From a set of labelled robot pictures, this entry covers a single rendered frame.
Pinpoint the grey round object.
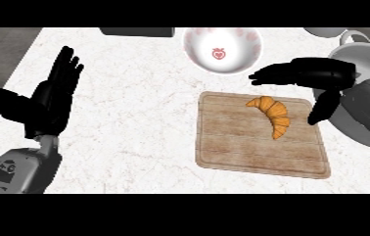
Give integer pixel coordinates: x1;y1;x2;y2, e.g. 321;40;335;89
303;27;350;39

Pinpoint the wooden cutting board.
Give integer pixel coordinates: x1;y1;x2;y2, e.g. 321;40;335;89
194;90;334;180

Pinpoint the golden croissant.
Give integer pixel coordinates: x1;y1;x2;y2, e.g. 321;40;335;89
245;95;293;141

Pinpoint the white bowl with strawberry print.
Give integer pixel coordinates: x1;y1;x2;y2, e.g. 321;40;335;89
183;27;265;75

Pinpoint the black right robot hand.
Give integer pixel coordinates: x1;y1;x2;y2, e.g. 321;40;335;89
248;57;362;126

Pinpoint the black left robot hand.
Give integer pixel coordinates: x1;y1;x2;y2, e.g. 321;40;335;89
0;45;88;140

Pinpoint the grey metal pot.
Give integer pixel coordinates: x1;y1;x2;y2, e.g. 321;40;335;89
312;30;370;147

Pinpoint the dark grey flat appliance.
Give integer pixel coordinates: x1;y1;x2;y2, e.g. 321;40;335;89
99;27;178;38

